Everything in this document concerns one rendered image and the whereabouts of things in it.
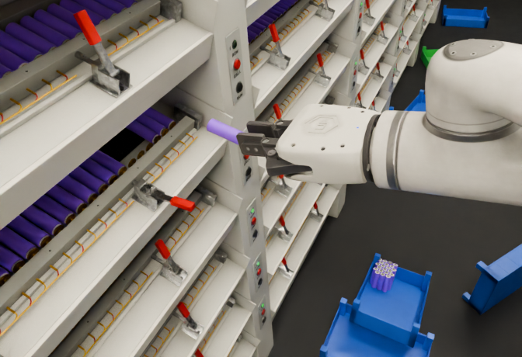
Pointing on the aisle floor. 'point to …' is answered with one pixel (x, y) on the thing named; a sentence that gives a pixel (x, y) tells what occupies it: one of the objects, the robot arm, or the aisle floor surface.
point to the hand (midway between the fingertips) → (258, 138)
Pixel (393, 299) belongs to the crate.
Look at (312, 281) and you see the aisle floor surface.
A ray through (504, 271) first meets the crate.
